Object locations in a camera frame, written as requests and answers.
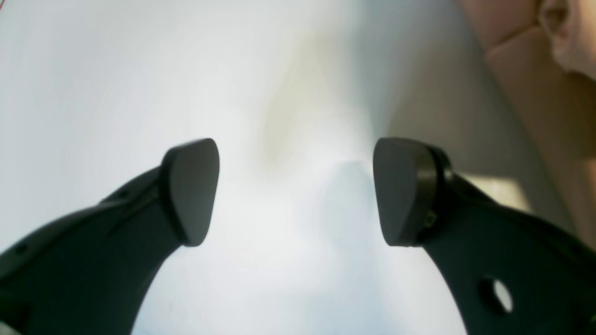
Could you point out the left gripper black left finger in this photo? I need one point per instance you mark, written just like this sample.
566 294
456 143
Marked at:
88 272

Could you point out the peach orange T-shirt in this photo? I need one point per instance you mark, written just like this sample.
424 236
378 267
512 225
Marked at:
542 54

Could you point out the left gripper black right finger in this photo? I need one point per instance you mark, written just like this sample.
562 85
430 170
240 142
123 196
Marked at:
510 273

